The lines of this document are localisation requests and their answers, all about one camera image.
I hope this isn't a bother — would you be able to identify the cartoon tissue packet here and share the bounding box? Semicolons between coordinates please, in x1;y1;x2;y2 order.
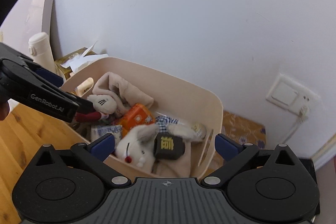
75;77;94;97

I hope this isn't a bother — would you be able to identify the white cat plush toy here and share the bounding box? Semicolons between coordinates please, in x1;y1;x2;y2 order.
75;94;117;123

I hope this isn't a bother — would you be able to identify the blue white small box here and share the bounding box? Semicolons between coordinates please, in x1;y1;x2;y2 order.
91;125;122;143

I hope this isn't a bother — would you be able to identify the beige fluffy hat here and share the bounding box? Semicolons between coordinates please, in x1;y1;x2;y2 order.
92;72;154;117

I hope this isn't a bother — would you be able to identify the white fluffy plush toy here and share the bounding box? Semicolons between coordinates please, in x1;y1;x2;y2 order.
115;123;201;172

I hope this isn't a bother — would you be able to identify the round balm tin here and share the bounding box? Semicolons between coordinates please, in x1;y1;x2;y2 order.
192;123;207;140

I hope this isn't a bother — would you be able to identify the orange medicine bottle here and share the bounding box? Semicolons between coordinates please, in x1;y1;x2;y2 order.
115;103;155;137

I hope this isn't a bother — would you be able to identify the black cube gold character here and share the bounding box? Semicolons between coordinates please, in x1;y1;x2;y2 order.
153;133;185;160

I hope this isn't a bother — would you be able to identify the blue checkered cloth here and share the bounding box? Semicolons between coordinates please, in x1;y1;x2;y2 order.
155;115;179;134

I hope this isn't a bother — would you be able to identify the person left hand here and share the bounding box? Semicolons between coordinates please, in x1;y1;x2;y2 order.
0;101;10;121

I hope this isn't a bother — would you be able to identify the cream thermos bottle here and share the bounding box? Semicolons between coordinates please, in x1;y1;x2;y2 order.
29;32;56;73

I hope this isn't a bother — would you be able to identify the purple white gift box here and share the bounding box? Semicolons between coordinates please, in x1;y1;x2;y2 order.
1;0;54;57

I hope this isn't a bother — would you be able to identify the beige plastic storage bin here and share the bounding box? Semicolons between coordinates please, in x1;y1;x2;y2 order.
61;57;223;180

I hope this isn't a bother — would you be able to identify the white wall switch socket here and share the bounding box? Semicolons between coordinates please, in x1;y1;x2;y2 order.
266;73;320;117

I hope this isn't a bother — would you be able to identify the white power plug cable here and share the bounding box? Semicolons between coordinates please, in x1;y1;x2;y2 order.
278;105;310;146

